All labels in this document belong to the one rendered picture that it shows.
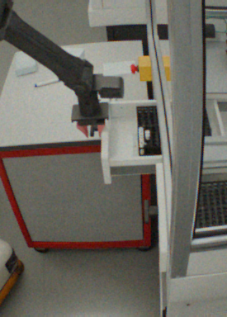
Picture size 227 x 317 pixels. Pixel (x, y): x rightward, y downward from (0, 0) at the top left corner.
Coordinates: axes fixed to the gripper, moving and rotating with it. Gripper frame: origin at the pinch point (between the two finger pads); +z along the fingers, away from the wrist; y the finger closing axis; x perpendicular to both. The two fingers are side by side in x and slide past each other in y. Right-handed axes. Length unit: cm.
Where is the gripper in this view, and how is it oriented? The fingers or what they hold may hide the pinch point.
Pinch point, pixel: (93, 134)
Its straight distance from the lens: 144.1
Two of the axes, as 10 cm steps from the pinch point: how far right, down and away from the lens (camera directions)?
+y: 10.0, -0.6, -0.7
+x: 0.1, -7.3, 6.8
